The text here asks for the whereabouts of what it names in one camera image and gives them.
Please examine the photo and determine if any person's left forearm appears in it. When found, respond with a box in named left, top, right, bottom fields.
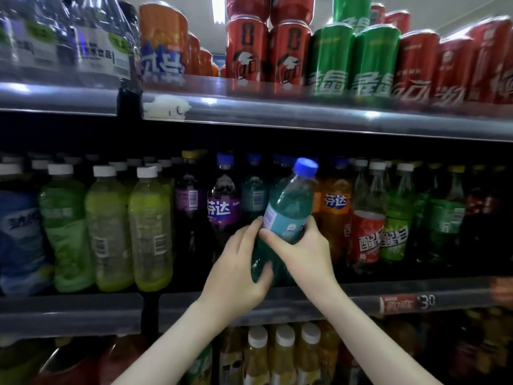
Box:
left=112, top=304, right=242, bottom=385

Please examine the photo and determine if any dark grey store shelving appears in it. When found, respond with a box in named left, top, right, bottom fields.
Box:
left=0, top=0, right=513, bottom=385

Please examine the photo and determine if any person's left hand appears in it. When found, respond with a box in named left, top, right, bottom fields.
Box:
left=196, top=216, right=275, bottom=327

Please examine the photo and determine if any ceiling tube light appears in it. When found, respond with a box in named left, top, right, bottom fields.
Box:
left=211, top=0, right=227, bottom=25

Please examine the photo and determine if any person's right forearm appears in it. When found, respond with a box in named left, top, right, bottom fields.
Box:
left=308, top=288, right=444, bottom=385

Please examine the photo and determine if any teal bottle blue cap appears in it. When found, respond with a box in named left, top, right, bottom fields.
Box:
left=251, top=158, right=319, bottom=284

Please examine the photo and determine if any red price tag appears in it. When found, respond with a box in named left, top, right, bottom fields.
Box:
left=379, top=294, right=419, bottom=314

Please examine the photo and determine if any person's right hand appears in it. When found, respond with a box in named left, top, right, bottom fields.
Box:
left=258, top=216, right=341, bottom=311

